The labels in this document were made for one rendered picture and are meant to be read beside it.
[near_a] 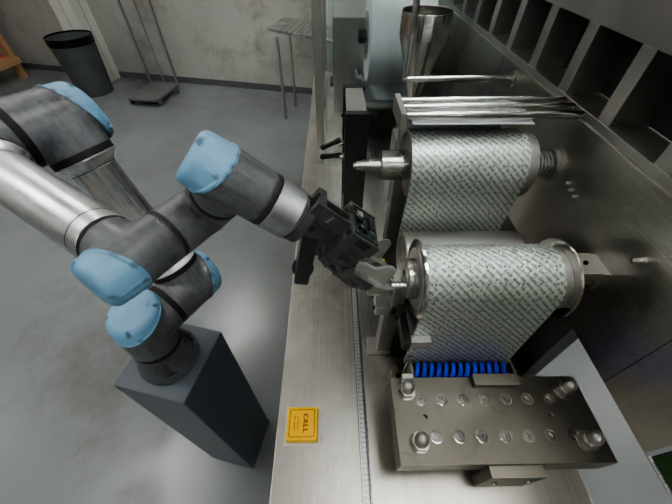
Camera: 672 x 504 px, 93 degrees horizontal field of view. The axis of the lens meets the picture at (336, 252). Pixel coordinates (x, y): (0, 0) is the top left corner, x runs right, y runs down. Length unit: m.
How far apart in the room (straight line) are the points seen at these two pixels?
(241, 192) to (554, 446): 0.72
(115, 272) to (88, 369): 1.88
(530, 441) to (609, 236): 0.41
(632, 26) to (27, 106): 1.00
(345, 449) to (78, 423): 1.60
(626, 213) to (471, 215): 0.26
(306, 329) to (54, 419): 1.59
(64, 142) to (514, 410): 0.99
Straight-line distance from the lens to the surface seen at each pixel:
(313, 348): 0.92
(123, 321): 0.83
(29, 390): 2.43
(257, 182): 0.40
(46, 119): 0.77
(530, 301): 0.65
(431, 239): 0.72
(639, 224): 0.70
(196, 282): 0.85
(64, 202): 0.54
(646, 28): 0.77
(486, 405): 0.79
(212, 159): 0.40
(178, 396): 0.95
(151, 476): 1.92
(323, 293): 1.01
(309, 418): 0.83
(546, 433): 0.82
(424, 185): 0.69
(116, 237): 0.46
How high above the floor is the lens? 1.72
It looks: 47 degrees down
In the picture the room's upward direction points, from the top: straight up
